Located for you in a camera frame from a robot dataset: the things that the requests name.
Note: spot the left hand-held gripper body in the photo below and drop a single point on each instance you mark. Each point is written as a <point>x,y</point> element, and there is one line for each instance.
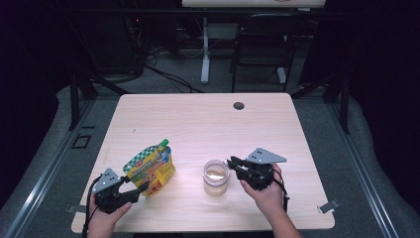
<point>112,198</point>

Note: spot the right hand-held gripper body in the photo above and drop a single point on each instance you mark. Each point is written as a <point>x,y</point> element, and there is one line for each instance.
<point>259,177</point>

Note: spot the clear glass jar with lid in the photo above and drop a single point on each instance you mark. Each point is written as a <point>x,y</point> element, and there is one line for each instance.
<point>215,178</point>

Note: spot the yellow spout pouch green cap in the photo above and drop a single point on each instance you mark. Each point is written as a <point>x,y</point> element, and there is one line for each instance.
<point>153,168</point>

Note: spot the person's right hand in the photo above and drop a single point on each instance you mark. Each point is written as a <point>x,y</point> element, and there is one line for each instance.
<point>270,200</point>

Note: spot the person's left hand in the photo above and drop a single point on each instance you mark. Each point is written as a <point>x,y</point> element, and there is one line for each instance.
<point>100,224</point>

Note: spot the grey metal table clip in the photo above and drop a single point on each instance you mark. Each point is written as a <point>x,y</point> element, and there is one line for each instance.
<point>328,206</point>
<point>76,209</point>

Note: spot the white desk foot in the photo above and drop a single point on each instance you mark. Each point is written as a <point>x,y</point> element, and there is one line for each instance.
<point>281,75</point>

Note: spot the white desk leg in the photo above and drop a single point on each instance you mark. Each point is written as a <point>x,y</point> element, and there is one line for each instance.
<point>205,49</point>

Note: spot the black folding chair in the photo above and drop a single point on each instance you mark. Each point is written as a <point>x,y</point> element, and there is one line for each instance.
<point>264,39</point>

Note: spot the dark computer case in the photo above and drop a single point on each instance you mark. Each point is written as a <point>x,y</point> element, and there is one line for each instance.
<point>109,46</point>

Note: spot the light wooden desk top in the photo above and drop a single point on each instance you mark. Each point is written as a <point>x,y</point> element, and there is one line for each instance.
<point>251,3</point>

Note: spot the black rectangular floor bracket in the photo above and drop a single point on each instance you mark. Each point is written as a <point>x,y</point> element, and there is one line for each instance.
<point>74,141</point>

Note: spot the aluminium floor rail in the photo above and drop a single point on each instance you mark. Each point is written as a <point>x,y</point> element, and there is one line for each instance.
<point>49,172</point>
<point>361,172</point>

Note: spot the black metal frame stand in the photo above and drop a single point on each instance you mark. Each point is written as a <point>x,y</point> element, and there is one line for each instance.
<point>344,105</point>
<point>74,99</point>

